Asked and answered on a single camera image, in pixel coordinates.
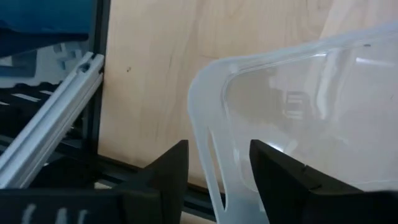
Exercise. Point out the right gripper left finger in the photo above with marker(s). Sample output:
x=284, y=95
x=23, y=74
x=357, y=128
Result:
x=171, y=174

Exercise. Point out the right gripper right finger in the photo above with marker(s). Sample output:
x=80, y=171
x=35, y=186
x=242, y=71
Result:
x=280, y=180

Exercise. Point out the clear plastic basket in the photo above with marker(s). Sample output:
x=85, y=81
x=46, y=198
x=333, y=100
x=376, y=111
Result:
x=211, y=93

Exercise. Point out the silver aluminium extrusion bar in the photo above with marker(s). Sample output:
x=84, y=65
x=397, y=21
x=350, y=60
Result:
x=53, y=124

